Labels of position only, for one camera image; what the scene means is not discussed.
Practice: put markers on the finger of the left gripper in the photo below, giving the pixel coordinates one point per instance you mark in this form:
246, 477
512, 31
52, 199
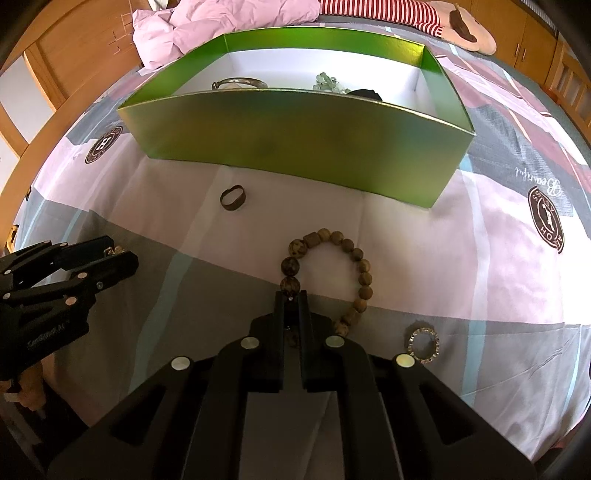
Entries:
97, 276
39, 261

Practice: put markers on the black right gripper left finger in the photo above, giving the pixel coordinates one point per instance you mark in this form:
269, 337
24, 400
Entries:
184, 423

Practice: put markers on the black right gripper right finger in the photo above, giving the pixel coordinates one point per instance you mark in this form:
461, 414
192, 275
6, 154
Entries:
396, 421

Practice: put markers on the small gold jewelry piece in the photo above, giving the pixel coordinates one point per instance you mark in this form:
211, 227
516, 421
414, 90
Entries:
113, 251

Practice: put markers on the silver bangle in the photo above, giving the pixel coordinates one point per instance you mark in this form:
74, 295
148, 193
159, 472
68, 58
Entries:
238, 83

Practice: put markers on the black rectangular case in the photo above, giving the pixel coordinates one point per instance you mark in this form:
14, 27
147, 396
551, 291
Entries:
365, 94

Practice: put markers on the patterned bed sheet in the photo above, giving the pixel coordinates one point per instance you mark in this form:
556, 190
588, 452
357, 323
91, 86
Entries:
498, 267

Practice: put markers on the pink crumpled blanket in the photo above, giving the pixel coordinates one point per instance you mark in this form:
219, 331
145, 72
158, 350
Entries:
163, 36

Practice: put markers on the green cardboard box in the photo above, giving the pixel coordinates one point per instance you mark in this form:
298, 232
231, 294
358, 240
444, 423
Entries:
406, 147

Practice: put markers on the wooden wardrobe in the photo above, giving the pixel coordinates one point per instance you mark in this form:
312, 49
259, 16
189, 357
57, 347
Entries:
523, 40

